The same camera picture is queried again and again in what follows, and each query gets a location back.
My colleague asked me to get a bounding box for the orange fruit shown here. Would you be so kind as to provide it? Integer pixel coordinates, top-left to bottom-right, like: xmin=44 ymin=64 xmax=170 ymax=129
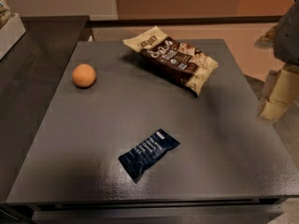
xmin=72 ymin=63 xmax=96 ymax=88

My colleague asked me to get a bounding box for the white box at left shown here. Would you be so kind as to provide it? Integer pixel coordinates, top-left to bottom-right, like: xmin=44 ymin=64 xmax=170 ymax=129
xmin=0 ymin=0 xmax=26 ymax=60

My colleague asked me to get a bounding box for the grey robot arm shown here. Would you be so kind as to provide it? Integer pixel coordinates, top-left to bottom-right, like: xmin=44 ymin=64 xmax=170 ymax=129
xmin=255 ymin=0 xmax=299 ymax=121

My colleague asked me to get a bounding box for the white gripper body with grille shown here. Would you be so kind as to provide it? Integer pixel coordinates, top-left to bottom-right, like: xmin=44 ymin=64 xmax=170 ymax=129
xmin=258 ymin=63 xmax=299 ymax=121

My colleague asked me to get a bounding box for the dark side table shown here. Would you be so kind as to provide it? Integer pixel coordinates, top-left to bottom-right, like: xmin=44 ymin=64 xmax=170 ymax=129
xmin=0 ymin=16 xmax=89 ymax=204

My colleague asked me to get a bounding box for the brown cream chip bag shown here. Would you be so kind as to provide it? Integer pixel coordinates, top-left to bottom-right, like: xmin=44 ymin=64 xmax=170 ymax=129
xmin=123 ymin=26 xmax=218 ymax=95

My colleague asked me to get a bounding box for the dark blue rxbar wrapper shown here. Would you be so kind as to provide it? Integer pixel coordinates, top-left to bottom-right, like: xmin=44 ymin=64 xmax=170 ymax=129
xmin=119 ymin=129 xmax=180 ymax=180

